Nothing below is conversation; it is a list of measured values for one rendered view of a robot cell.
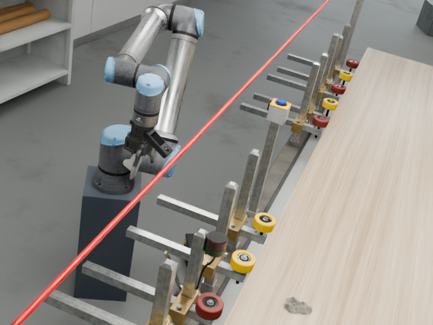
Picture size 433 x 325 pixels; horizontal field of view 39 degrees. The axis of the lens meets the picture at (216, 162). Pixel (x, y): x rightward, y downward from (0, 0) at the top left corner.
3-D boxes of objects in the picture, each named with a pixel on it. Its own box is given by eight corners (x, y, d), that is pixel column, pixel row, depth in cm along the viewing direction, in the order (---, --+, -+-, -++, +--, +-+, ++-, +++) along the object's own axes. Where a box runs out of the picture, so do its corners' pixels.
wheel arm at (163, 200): (155, 206, 231) (156, 196, 229) (159, 202, 234) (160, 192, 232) (262, 246, 222) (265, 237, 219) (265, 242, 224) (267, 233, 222)
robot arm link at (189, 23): (136, 170, 272) (175, 8, 273) (174, 179, 272) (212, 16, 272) (131, 170, 257) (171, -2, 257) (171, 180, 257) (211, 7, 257)
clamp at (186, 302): (166, 320, 179) (169, 308, 176) (184, 293, 190) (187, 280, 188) (183, 327, 178) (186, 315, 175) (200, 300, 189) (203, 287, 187)
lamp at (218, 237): (191, 295, 180) (203, 238, 169) (198, 284, 184) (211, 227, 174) (209, 302, 178) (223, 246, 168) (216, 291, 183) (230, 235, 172)
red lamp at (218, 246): (202, 245, 170) (203, 239, 169) (210, 234, 175) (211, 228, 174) (222, 253, 169) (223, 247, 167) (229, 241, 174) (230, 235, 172)
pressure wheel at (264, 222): (255, 251, 219) (261, 226, 213) (244, 237, 224) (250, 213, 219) (273, 247, 223) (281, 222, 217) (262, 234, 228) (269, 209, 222)
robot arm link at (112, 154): (104, 152, 276) (107, 118, 267) (140, 160, 276) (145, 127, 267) (93, 168, 263) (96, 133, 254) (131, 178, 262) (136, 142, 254)
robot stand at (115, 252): (73, 298, 292) (82, 195, 262) (78, 263, 313) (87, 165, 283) (125, 302, 296) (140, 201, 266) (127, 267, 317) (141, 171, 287)
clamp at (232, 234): (221, 236, 222) (223, 226, 220) (232, 218, 233) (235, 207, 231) (236, 243, 221) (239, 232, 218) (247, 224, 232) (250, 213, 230)
